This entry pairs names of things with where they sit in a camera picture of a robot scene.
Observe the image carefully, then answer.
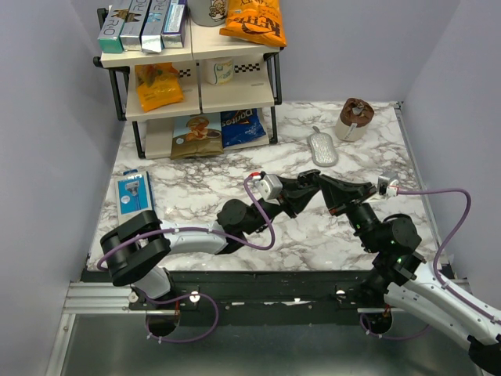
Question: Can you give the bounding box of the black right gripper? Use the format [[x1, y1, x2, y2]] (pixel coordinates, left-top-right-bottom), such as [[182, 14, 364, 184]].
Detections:
[[315, 174, 380, 252]]

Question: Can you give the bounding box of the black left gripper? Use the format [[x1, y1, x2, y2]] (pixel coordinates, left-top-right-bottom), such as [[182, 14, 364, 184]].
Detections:
[[243, 175, 320, 237]]

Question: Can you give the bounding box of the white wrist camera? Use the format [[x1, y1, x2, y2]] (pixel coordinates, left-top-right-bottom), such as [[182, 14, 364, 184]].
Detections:
[[255, 174, 283, 201], [377, 172, 399, 197]]

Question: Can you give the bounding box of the tan chips bag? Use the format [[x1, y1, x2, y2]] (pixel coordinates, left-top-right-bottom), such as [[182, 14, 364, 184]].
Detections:
[[170, 114, 223, 160]]

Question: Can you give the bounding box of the orange snack bag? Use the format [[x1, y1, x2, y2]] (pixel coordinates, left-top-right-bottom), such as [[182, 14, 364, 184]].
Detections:
[[134, 63, 184, 112]]

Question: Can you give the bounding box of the blue razor package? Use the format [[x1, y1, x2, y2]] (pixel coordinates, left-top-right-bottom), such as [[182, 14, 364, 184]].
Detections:
[[114, 169, 154, 225]]

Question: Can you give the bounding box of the orange kettle chips bag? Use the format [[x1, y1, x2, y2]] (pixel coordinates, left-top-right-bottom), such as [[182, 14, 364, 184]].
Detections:
[[219, 0, 287, 49]]

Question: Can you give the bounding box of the brown paper cup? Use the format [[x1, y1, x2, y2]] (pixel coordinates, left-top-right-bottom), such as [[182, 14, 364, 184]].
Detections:
[[334, 98, 374, 142]]

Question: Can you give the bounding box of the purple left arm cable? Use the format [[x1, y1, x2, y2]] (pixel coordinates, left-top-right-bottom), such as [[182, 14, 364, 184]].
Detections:
[[96, 172, 277, 344]]

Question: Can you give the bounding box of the beige tiered shelf rack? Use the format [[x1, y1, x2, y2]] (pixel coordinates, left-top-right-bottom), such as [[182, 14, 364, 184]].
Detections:
[[93, 20, 282, 159]]

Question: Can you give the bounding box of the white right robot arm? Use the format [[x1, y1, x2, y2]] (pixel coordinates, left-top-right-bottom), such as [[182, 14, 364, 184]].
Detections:
[[315, 174, 500, 375]]

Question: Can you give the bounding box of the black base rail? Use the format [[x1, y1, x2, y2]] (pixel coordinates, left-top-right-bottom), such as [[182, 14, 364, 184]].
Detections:
[[80, 269, 408, 328]]

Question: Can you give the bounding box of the silver blue toothpaste box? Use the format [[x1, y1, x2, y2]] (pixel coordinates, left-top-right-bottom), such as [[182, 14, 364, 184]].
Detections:
[[141, 0, 171, 54]]

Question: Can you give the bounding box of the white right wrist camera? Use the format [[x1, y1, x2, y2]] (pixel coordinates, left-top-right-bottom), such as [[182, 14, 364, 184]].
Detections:
[[377, 172, 399, 197]]

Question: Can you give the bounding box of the teal toothpaste box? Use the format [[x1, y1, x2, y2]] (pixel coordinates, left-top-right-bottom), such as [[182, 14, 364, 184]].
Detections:
[[98, 0, 132, 53]]

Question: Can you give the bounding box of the grey cartoon mug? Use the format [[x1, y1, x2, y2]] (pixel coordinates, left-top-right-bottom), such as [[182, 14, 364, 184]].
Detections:
[[187, 0, 229, 27]]

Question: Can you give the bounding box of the purple blue toothpaste box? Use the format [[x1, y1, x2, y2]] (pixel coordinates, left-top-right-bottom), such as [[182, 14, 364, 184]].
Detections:
[[161, 0, 188, 49]]

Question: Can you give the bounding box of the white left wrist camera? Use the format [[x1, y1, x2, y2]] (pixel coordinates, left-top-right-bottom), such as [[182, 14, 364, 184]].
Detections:
[[255, 174, 283, 201]]

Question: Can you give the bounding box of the blue doritos bag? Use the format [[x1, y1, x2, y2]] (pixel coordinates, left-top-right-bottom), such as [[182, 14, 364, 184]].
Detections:
[[220, 108, 266, 149]]

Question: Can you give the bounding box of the white printed mug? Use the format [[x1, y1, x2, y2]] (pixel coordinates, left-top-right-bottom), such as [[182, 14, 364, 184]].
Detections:
[[204, 57, 234, 86]]

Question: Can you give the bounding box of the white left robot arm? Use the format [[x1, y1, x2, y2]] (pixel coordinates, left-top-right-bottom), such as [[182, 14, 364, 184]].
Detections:
[[97, 172, 319, 309]]

